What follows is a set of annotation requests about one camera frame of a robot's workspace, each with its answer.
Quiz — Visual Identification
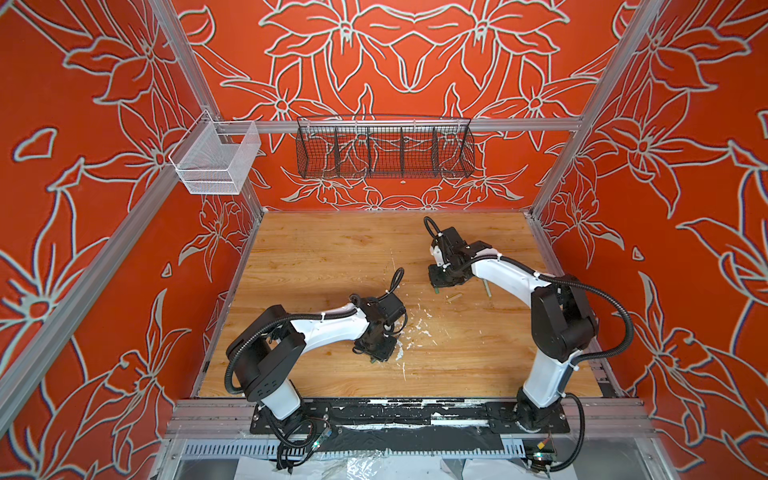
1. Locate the left base cable bundle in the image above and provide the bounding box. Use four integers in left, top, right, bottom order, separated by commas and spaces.
263, 416, 331, 472

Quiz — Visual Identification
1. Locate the right base cable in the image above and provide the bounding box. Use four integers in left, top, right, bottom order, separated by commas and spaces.
524, 392, 588, 475

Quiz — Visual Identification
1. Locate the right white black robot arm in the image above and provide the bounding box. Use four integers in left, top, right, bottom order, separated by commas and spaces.
423, 216, 634, 432

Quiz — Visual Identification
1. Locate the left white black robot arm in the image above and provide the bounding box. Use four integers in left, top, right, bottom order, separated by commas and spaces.
223, 267, 408, 421

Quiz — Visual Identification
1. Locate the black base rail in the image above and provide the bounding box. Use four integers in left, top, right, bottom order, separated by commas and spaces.
251, 397, 571, 436

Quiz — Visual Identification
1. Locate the black wire basket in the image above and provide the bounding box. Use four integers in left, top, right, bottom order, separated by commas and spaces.
295, 115, 477, 180

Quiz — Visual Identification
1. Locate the clear plastic bin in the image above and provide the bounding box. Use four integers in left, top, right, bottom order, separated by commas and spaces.
169, 110, 262, 195

